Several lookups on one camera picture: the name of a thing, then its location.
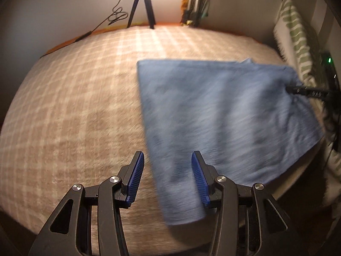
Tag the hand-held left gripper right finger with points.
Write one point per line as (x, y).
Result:
(199, 181)

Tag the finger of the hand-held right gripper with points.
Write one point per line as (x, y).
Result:
(306, 92)

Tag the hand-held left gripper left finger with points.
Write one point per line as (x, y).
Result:
(135, 176)

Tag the light blue denim pants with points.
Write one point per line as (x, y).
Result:
(213, 112)

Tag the beige plaid blanket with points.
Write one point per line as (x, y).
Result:
(80, 98)

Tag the folded silver tripod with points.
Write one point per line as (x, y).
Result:
(195, 0)

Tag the small black tripod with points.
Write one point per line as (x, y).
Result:
(147, 2)

